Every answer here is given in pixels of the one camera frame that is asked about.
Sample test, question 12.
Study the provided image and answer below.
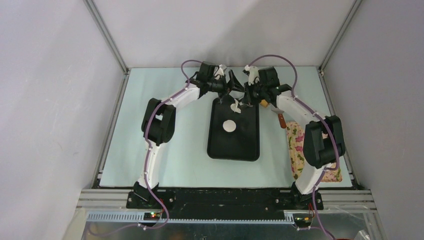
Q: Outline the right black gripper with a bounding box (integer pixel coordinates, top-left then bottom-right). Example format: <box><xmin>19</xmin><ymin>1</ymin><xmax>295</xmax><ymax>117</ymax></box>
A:
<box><xmin>242</xmin><ymin>79</ymin><xmax>267</xmax><ymax>107</ymax></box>

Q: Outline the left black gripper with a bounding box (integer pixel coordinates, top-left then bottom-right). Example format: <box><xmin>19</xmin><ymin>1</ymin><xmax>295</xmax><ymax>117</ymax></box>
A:
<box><xmin>207</xmin><ymin>70</ymin><xmax>244</xmax><ymax>105</ymax></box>

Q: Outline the black baking tray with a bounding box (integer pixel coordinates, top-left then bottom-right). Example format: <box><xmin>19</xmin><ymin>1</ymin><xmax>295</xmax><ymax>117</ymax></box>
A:
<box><xmin>206</xmin><ymin>97</ymin><xmax>260</xmax><ymax>162</ymax></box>

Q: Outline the white dough ball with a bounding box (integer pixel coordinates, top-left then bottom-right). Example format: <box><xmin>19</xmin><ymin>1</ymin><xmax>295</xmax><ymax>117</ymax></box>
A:
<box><xmin>230</xmin><ymin>98</ymin><xmax>243</xmax><ymax>114</ymax></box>

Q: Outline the wooden dough roller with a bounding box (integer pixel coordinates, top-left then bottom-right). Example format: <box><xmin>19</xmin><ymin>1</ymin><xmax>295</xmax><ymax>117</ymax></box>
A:
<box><xmin>259</xmin><ymin>99</ymin><xmax>270</xmax><ymax>108</ymax></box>

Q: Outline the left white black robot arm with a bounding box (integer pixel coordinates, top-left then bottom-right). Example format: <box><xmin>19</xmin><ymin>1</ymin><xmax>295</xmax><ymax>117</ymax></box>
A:
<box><xmin>133</xmin><ymin>61</ymin><xmax>244</xmax><ymax>208</ymax></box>

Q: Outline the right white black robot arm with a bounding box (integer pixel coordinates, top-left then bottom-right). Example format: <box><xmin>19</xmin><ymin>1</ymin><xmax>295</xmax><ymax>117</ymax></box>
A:
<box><xmin>242</xmin><ymin>65</ymin><xmax>346</xmax><ymax>209</ymax></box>

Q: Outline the floral cloth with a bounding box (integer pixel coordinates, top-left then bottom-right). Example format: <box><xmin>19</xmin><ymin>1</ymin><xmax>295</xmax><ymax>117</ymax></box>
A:
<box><xmin>286</xmin><ymin>121</ymin><xmax>343</xmax><ymax>183</ymax></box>

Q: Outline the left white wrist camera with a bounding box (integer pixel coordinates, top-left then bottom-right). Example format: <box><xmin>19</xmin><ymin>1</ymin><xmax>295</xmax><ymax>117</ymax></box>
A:
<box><xmin>213</xmin><ymin>64</ymin><xmax>227</xmax><ymax>80</ymax></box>

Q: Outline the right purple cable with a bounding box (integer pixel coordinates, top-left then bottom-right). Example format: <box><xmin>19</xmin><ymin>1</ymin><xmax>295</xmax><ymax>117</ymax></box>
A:
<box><xmin>248</xmin><ymin>54</ymin><xmax>342</xmax><ymax>240</ymax></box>

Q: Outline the purple cable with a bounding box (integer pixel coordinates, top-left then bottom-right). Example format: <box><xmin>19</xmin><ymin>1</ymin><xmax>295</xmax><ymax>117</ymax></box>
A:
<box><xmin>248</xmin><ymin>54</ymin><xmax>342</xmax><ymax>240</ymax></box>
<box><xmin>143</xmin><ymin>59</ymin><xmax>203</xmax><ymax>231</ymax></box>

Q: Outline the metal spatula with red handle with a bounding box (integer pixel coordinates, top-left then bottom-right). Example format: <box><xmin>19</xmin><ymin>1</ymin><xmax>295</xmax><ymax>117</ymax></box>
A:
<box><xmin>270</xmin><ymin>104</ymin><xmax>287</xmax><ymax>129</ymax></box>

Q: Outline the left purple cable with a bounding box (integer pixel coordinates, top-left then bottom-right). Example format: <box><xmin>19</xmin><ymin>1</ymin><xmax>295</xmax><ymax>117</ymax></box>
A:
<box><xmin>143</xmin><ymin>59</ymin><xmax>203</xmax><ymax>231</ymax></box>

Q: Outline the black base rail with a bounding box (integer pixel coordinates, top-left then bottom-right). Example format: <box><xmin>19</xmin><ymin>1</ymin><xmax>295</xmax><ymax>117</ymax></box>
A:
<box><xmin>126</xmin><ymin>186</ymin><xmax>324</xmax><ymax>221</ymax></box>

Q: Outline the aluminium frame with cable duct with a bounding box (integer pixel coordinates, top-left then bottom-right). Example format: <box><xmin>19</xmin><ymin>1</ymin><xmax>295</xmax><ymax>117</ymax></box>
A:
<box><xmin>76</xmin><ymin>187</ymin><xmax>386</xmax><ymax>240</ymax></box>

